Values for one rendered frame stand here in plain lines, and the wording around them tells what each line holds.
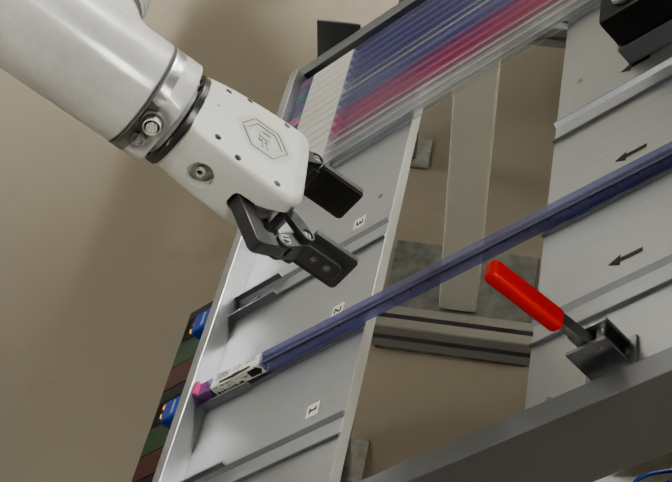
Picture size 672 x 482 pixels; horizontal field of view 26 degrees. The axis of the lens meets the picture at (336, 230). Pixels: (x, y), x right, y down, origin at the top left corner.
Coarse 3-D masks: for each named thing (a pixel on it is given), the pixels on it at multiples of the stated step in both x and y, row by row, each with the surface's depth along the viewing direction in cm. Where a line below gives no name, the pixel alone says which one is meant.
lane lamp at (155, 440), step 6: (162, 426) 134; (156, 432) 134; (162, 432) 133; (168, 432) 132; (150, 438) 134; (156, 438) 133; (162, 438) 132; (150, 444) 133; (156, 444) 132; (162, 444) 131; (144, 450) 133; (150, 450) 132
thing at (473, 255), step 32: (640, 160) 102; (576, 192) 105; (608, 192) 103; (512, 224) 108; (544, 224) 106; (448, 256) 112; (480, 256) 109; (416, 288) 113; (352, 320) 117; (288, 352) 121
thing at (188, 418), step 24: (288, 96) 157; (288, 120) 155; (240, 240) 141; (240, 264) 139; (240, 288) 138; (216, 312) 134; (216, 336) 132; (216, 360) 131; (192, 384) 127; (192, 408) 126; (192, 432) 125; (168, 456) 122; (168, 480) 120
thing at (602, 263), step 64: (576, 64) 120; (640, 64) 113; (576, 128) 113; (640, 128) 107; (640, 192) 101; (576, 256) 102; (640, 256) 96; (576, 320) 97; (640, 320) 92; (576, 384) 92
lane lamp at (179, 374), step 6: (192, 360) 138; (180, 366) 139; (186, 366) 138; (174, 372) 139; (180, 372) 138; (186, 372) 138; (168, 378) 140; (174, 378) 139; (180, 378) 138; (186, 378) 137; (168, 384) 139; (174, 384) 138
